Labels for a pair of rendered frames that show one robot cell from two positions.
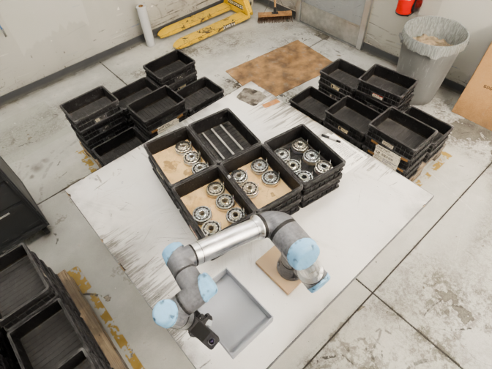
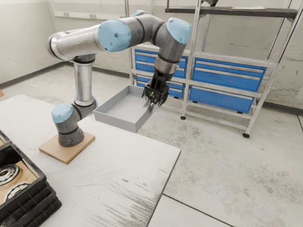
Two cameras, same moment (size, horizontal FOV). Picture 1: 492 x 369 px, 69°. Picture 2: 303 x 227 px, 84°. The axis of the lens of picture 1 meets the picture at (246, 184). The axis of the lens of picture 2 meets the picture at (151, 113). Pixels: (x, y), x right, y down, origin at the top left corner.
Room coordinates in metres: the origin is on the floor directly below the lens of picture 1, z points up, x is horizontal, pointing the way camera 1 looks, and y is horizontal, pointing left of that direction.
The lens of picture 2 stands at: (0.67, 0.72, 1.48)
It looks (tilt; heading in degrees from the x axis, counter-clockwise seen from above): 36 degrees down; 245
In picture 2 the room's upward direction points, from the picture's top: straight up
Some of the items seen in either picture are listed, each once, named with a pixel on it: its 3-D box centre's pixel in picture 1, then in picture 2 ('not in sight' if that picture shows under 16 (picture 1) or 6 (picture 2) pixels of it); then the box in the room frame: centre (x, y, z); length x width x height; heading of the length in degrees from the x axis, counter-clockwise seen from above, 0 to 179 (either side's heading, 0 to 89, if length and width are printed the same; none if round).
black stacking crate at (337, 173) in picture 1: (302, 159); not in sight; (1.41, -0.34, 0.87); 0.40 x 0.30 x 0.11; 29
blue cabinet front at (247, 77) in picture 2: not in sight; (222, 86); (-0.82, -0.54, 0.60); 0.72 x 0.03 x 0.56; 129
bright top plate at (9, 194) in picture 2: (211, 228); (20, 193); (0.98, 0.19, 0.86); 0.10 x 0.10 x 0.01
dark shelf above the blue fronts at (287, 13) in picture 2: not in sight; (227, 11); (-0.90, -0.80, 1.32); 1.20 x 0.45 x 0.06; 129
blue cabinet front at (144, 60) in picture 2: not in sight; (158, 74); (-0.31, -1.17, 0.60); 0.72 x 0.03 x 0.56; 129
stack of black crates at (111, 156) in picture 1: (125, 155); not in sight; (2.14, 1.00, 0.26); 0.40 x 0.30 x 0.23; 129
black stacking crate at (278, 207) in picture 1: (260, 181); not in sight; (1.26, -0.08, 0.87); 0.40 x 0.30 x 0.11; 29
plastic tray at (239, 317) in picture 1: (229, 310); (131, 105); (0.48, 0.10, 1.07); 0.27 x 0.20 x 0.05; 39
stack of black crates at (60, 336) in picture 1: (61, 351); not in sight; (0.58, 1.10, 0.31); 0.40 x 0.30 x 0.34; 39
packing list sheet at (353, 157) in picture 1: (337, 151); not in sight; (1.60, -0.62, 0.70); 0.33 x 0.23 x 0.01; 39
